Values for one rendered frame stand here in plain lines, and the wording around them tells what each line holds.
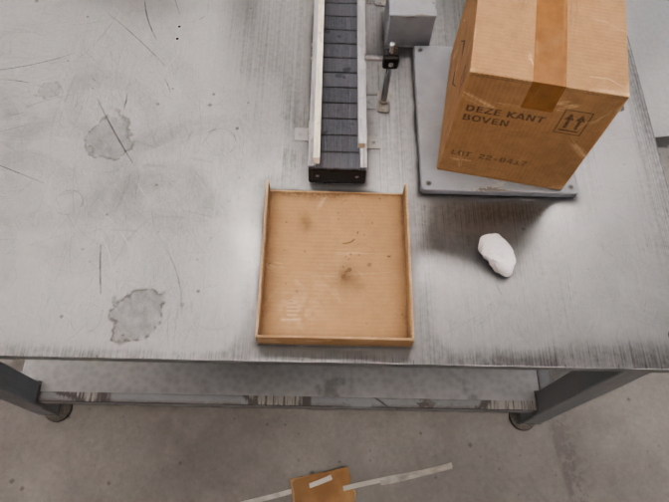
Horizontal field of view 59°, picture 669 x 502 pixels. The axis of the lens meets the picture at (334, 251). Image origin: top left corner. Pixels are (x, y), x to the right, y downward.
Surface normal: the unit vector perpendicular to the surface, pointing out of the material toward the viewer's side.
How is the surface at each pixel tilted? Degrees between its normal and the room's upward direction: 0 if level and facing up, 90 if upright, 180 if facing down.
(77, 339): 0
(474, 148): 90
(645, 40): 0
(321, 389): 0
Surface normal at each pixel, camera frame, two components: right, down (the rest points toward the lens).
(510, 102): -0.18, 0.89
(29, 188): 0.03, -0.43
